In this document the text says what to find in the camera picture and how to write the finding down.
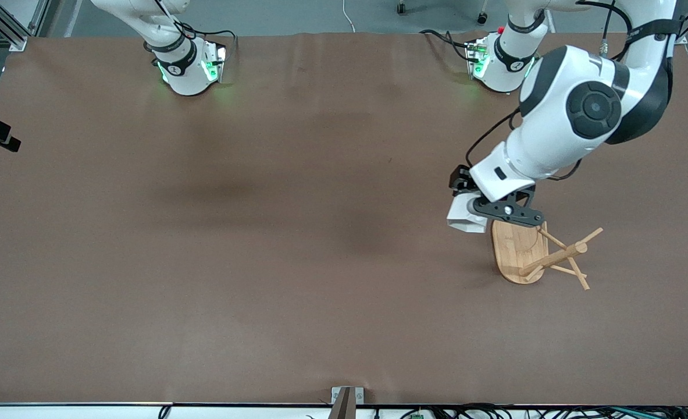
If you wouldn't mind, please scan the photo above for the white faceted cup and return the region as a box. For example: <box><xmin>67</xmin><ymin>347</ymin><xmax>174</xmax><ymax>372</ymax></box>
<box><xmin>447</xmin><ymin>195</ymin><xmax>490</xmax><ymax>235</ymax></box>

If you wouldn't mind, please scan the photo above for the wooden cup rack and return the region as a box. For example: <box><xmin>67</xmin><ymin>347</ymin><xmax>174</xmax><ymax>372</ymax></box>
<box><xmin>491</xmin><ymin>218</ymin><xmax>604</xmax><ymax>291</ymax></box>

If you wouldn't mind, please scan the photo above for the brown table cover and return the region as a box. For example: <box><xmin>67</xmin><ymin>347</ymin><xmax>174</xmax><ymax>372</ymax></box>
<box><xmin>0</xmin><ymin>32</ymin><xmax>688</xmax><ymax>406</ymax></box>

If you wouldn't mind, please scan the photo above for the black left base cable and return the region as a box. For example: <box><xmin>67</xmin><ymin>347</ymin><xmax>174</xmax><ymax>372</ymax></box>
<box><xmin>419</xmin><ymin>29</ymin><xmax>473</xmax><ymax>62</ymax></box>

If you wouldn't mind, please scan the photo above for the black base cable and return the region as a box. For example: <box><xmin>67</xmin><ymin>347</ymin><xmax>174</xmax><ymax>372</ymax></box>
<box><xmin>178</xmin><ymin>22</ymin><xmax>238</xmax><ymax>62</ymax></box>
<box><xmin>419</xmin><ymin>29</ymin><xmax>473</xmax><ymax>62</ymax></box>

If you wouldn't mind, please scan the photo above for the black right base cable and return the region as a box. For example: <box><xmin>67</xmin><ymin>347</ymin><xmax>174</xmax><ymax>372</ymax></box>
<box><xmin>178</xmin><ymin>22</ymin><xmax>238</xmax><ymax>62</ymax></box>

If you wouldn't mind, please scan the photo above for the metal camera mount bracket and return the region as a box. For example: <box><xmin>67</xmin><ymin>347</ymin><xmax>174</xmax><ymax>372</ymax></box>
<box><xmin>331</xmin><ymin>386</ymin><xmax>365</xmax><ymax>419</ymax></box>

